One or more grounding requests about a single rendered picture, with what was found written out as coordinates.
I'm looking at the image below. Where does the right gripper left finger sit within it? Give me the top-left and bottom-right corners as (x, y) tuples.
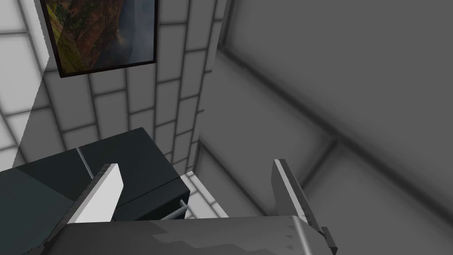
(56, 163), (124, 235)

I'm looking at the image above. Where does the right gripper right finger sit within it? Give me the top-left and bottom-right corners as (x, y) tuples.
(271, 158), (324, 235)

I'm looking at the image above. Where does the dark cabinet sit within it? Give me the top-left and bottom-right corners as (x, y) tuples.
(0, 127), (191, 255)

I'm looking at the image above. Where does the framed landscape picture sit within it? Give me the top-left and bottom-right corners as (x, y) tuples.
(39, 0), (159, 78)

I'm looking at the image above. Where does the grey bar handle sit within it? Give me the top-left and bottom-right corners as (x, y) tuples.
(161, 199), (189, 221)

